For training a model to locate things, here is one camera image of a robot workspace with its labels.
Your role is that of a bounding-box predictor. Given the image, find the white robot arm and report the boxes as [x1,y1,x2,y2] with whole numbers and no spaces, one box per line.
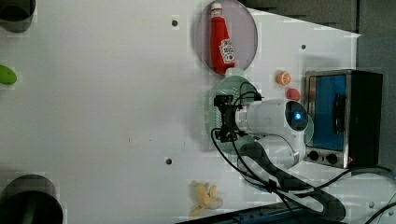
[211,91,347,221]

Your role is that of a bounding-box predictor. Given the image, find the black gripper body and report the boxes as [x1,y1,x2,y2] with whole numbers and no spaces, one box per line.
[219,105,243,142]

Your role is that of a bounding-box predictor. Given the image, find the green plate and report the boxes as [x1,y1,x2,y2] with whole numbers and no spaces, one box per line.
[304,115,314,145]

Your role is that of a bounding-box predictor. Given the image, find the peeled banana toy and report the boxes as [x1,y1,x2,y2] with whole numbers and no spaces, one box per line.
[190,182,223,218]

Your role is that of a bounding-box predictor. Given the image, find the blue metal frame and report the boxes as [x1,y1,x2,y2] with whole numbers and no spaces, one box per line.
[177,207,344,224]

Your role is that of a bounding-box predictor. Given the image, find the pale purple plate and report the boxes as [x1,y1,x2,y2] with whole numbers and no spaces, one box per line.
[194,0,258,73]

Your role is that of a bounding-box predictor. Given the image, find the red ketchup bottle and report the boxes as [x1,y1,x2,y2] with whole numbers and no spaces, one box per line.
[210,2,235,75]

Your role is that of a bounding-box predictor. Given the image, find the black toaster oven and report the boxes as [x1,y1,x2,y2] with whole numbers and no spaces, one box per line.
[304,69,383,169]

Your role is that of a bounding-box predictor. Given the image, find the green strainer bowl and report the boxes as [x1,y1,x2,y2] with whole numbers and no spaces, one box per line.
[204,68,255,155]

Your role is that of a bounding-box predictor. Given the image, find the orange slice toy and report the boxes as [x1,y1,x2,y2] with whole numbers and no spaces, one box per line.
[276,71,291,86]

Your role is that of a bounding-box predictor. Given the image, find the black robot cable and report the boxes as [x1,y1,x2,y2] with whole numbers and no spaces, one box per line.
[210,81,396,224]

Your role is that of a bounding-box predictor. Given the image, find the red round toy fruit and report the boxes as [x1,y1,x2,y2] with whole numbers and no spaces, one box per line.
[286,88,301,101]

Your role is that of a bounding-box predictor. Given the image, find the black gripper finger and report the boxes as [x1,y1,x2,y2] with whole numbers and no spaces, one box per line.
[214,95,233,106]
[214,128,231,143]

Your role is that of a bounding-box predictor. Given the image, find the green cylinder object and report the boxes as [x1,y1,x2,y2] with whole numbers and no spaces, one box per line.
[0,65,18,85]

